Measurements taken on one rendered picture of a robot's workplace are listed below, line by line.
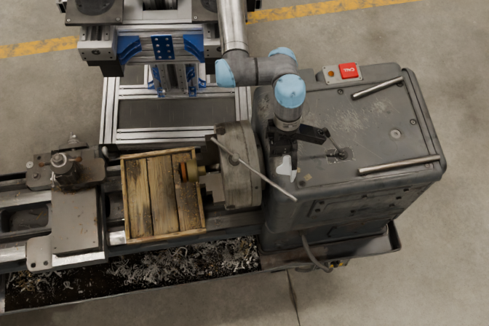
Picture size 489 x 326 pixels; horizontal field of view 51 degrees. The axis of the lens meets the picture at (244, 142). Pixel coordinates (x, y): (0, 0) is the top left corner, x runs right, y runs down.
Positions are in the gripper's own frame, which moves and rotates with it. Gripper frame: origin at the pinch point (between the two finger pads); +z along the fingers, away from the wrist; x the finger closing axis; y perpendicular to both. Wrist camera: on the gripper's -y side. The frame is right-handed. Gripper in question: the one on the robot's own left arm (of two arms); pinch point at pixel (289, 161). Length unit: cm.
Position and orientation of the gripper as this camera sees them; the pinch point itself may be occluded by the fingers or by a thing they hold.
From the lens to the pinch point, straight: 156.9
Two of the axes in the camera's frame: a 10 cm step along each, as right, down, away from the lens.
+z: 0.0, 5.8, 8.2
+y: -9.9, 1.1, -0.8
